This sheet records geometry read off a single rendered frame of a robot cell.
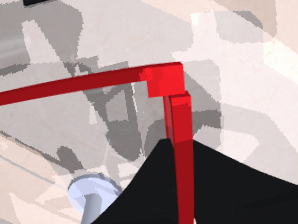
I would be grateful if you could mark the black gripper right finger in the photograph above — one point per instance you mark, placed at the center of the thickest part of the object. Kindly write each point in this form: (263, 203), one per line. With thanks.
(229, 192)

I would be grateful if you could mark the black glasses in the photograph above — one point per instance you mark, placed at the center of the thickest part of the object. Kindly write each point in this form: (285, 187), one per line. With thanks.
(29, 2)

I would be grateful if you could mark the red glasses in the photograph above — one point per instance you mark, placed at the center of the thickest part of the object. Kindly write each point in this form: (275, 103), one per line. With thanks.
(166, 79)

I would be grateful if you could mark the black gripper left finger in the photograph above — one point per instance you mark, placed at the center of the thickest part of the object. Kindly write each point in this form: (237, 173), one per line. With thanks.
(151, 196)

